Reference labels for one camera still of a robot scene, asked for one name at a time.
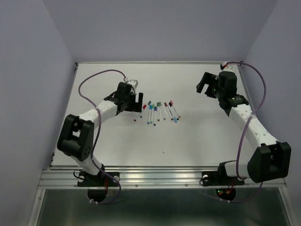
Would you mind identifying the black marker pen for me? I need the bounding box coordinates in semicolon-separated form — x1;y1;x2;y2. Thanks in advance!
169;102;180;120

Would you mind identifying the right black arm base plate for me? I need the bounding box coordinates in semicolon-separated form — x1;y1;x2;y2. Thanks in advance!
201;171;245;186

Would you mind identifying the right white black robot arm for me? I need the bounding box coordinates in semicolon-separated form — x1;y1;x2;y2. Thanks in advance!
196;71;291;186

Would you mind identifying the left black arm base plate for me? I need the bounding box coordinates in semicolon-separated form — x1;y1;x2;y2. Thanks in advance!
76;171;118;188

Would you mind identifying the dark green marker pen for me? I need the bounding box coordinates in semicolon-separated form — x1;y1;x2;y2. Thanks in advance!
140;101;151;118

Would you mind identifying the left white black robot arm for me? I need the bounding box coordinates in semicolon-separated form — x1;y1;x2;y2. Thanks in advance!
57;80;143;186

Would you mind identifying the grey green marker pen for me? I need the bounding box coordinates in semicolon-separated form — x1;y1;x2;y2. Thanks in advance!
159;102;166;120

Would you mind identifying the dark blue marker pen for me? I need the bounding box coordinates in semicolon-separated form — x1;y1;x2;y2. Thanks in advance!
153;106;157;126

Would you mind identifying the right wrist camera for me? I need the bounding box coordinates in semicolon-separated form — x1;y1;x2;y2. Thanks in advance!
220;62;233;72

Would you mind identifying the light blue marker pen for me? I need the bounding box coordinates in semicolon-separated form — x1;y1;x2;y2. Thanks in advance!
147;105;152;124

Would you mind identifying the teal green marker pen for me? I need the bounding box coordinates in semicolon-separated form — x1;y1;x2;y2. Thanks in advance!
150;104;155;124

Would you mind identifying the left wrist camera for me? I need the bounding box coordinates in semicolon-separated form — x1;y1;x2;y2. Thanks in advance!
127;80;138;89

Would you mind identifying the dark red marker pen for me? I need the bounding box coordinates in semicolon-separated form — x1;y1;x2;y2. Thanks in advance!
164;102;173;121

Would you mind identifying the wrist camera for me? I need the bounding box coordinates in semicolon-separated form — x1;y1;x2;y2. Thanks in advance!
127;80;138;89
220;62;233;72

